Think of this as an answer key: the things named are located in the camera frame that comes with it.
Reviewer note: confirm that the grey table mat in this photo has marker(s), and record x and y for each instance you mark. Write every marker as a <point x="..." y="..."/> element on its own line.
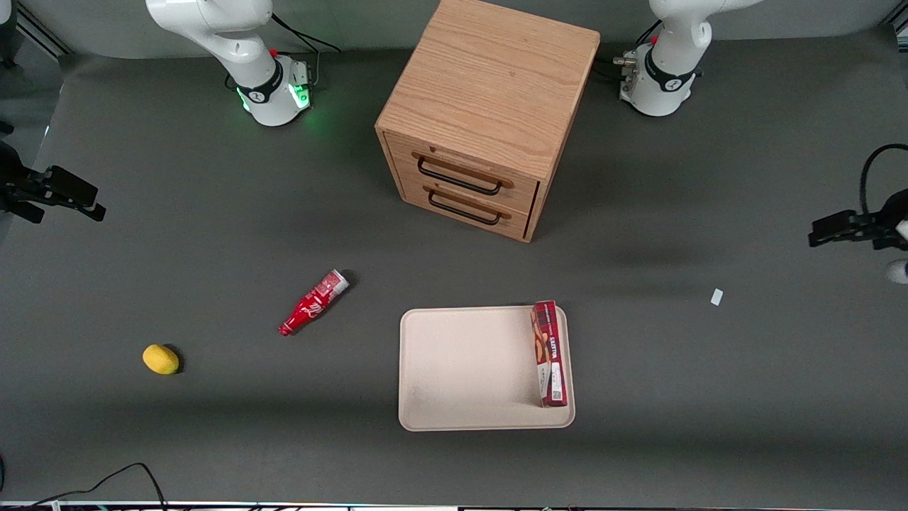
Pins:
<point x="213" y="426"/>

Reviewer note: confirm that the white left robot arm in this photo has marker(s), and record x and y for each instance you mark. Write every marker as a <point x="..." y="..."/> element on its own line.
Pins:
<point x="663" y="85"/>

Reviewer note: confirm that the wooden drawer front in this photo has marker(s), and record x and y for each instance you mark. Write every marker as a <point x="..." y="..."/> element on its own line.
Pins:
<point x="454" y="213"/>
<point x="464" y="167"/>

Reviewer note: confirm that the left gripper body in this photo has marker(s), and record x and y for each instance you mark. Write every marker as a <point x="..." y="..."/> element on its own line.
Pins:
<point x="886" y="226"/>

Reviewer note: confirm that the red cookie box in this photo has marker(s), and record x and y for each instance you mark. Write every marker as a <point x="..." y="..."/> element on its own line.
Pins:
<point x="550" y="355"/>

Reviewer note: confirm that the small white paper scrap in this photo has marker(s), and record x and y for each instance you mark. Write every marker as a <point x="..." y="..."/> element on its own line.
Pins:
<point x="716" y="297"/>

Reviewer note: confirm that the yellow lemon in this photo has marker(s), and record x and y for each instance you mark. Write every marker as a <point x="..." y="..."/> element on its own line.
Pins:
<point x="160" y="359"/>

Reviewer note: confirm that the wooden drawer cabinet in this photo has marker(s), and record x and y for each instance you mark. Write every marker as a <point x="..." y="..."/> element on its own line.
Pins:
<point x="489" y="78"/>

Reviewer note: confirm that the red cola bottle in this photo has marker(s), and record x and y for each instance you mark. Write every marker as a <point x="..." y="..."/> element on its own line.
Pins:
<point x="311" y="305"/>

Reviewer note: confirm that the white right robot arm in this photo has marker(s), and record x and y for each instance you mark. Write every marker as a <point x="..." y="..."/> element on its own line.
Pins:
<point x="269" y="99"/>

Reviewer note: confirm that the beige rectangular tray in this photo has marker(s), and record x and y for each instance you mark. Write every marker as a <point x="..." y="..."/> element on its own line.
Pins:
<point x="468" y="369"/>

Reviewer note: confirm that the aluminium frame rail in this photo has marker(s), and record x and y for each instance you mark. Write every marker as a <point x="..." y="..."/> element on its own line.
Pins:
<point x="42" y="32"/>

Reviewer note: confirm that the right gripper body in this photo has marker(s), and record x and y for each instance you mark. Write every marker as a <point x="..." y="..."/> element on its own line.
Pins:
<point x="15" y="189"/>

